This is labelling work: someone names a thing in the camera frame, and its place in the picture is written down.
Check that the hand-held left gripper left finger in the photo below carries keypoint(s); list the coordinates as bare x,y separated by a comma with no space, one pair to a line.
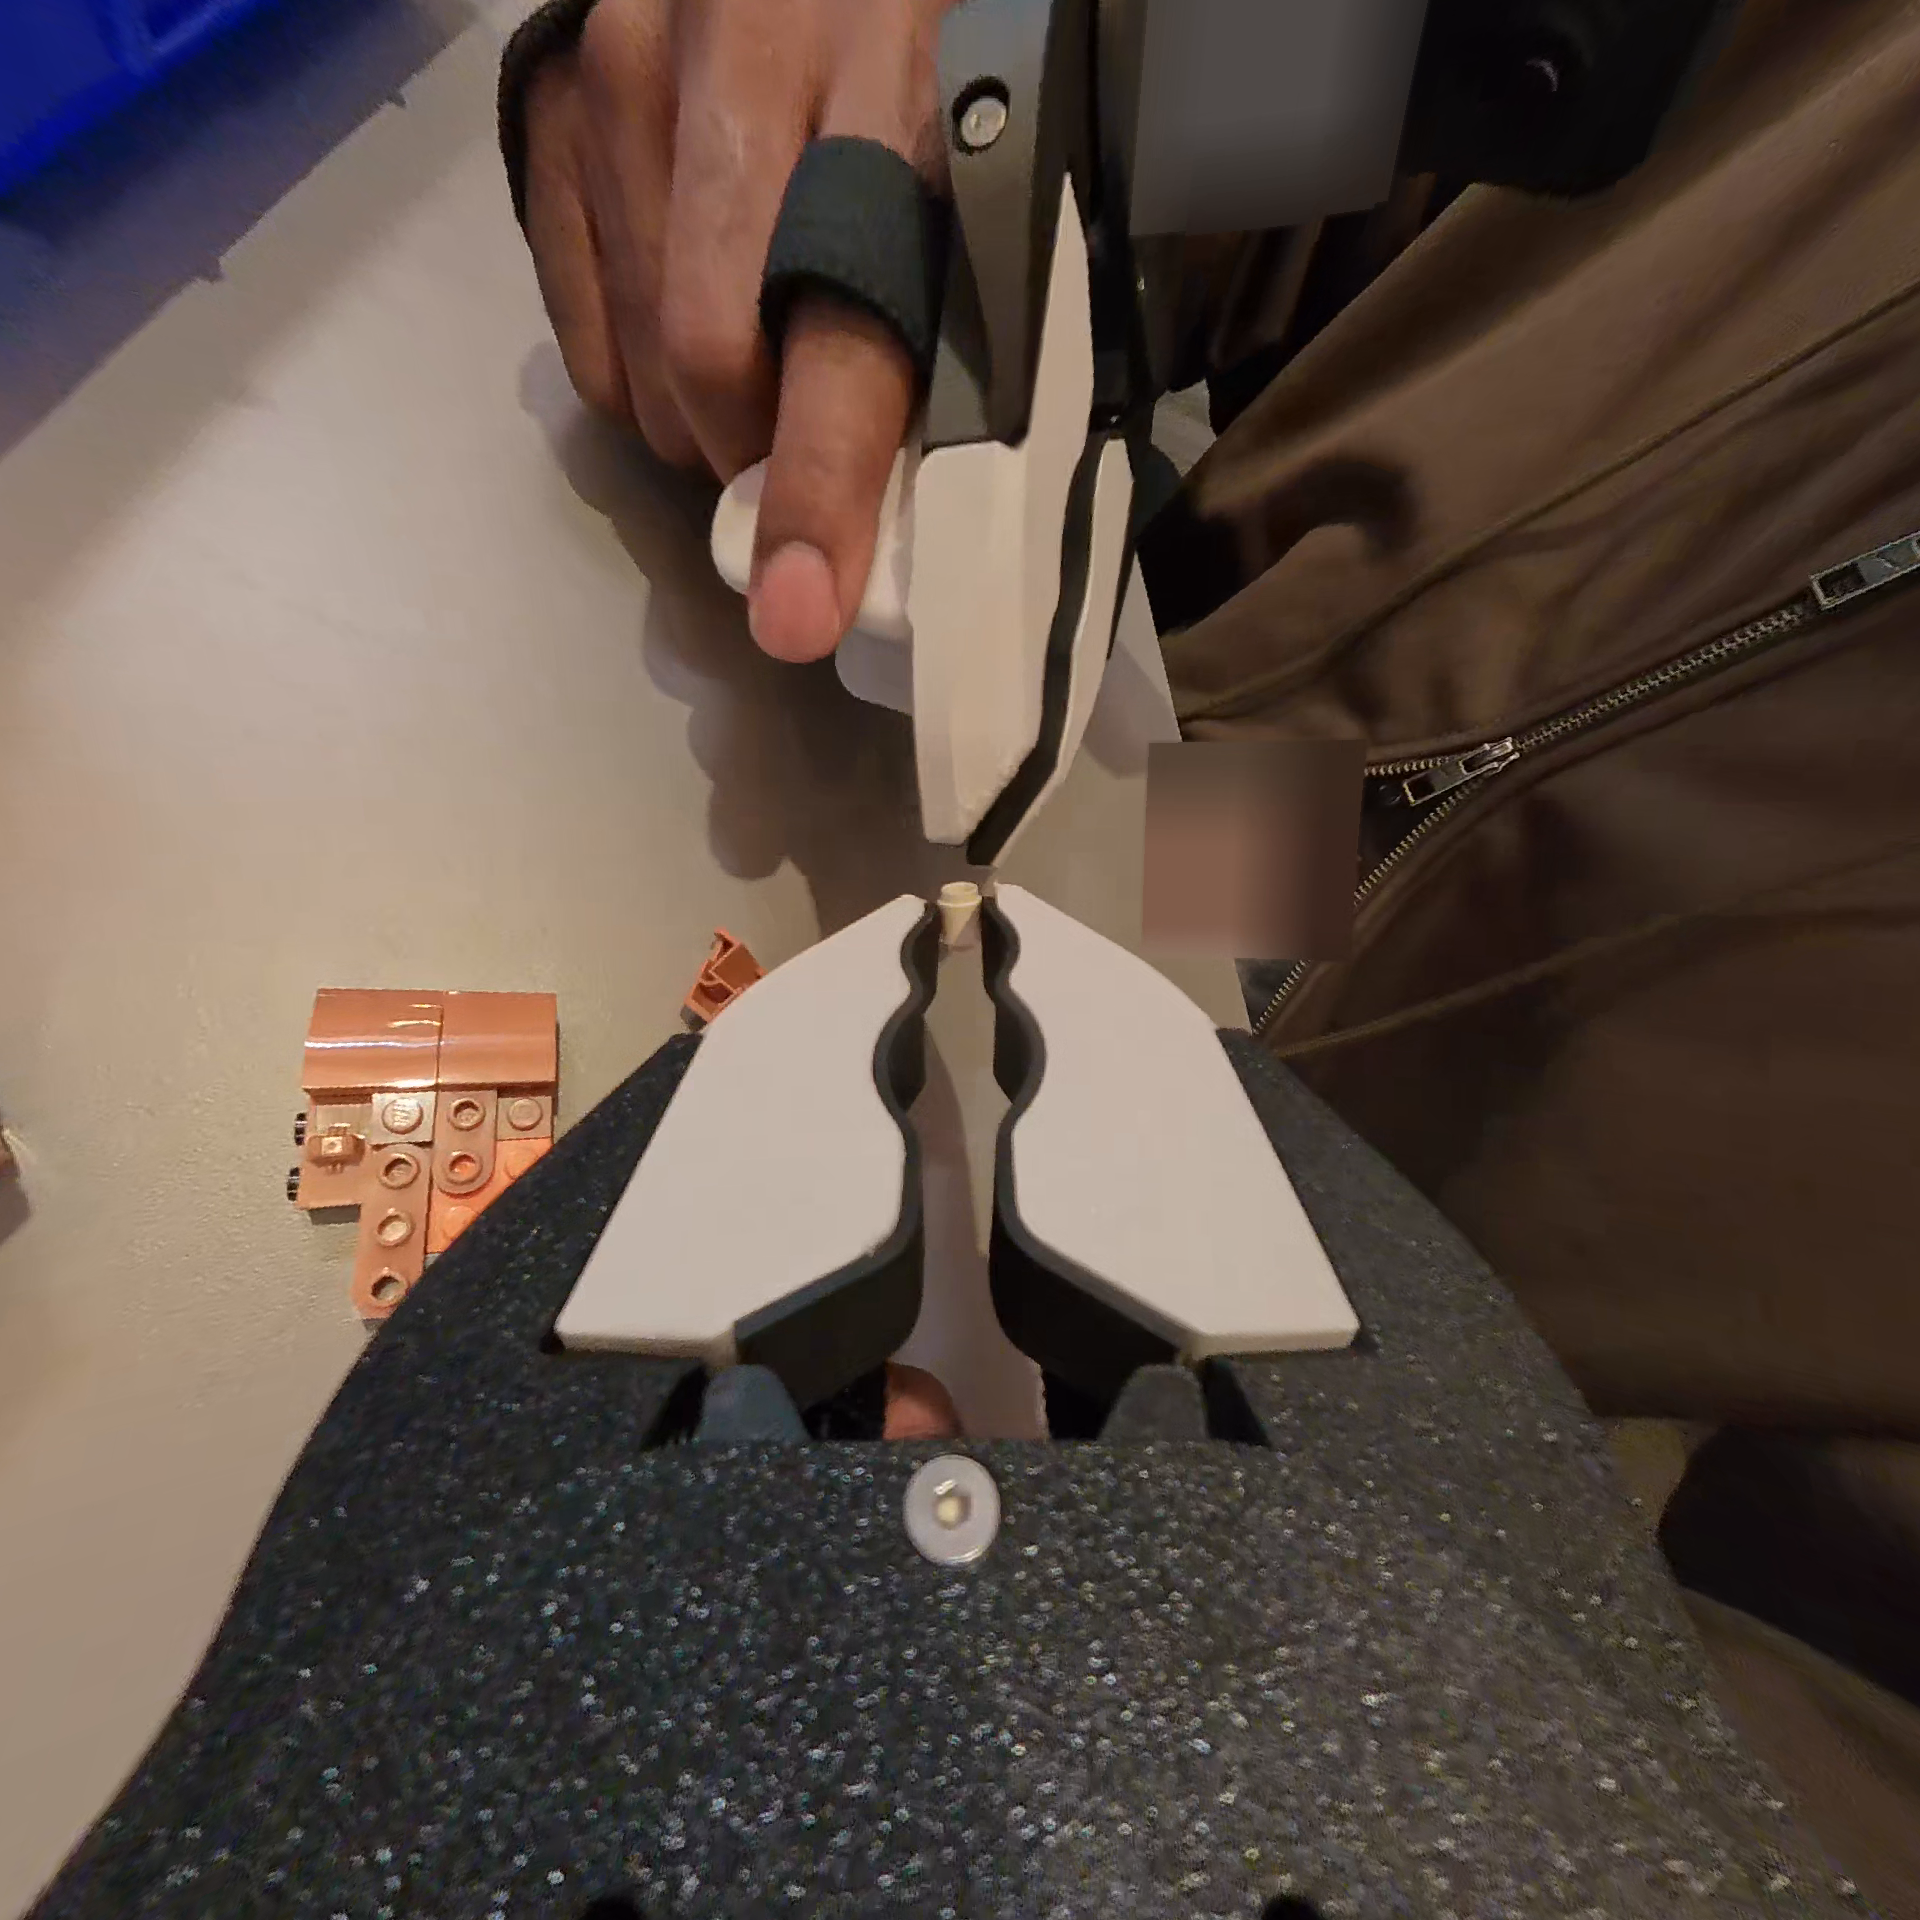
748,1187

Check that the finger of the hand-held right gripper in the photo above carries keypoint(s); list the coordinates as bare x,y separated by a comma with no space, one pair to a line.
975,630
1107,568

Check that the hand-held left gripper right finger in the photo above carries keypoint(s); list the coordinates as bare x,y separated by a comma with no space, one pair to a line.
1171,1187

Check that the small brown brick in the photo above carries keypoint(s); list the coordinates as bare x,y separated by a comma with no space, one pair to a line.
719,983

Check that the small white round brick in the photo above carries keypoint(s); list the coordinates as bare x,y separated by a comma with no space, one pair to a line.
961,908

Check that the brown brick assembly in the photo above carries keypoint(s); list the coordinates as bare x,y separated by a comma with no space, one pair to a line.
451,1050

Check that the person's left hand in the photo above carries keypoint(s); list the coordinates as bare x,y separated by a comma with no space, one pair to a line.
918,1402

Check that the large blue storage bin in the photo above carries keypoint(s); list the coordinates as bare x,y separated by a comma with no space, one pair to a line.
150,88

